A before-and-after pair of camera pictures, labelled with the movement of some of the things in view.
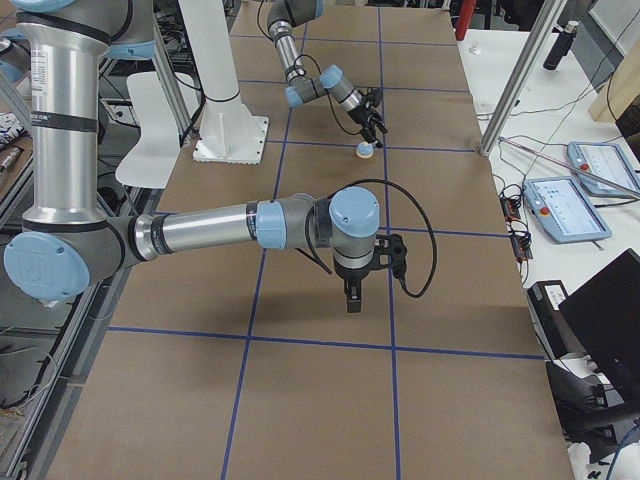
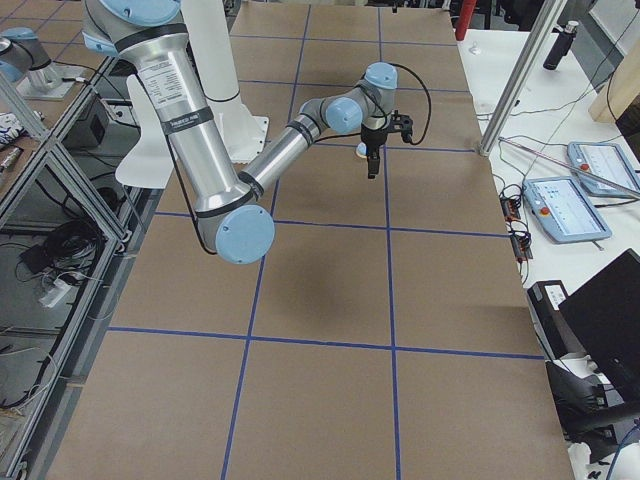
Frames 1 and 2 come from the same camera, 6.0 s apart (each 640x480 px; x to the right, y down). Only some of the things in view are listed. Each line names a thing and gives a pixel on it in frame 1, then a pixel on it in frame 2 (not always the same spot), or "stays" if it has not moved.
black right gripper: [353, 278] → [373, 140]
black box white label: [556, 338] stays
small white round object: [364, 150] stays
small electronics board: [511, 207] stays
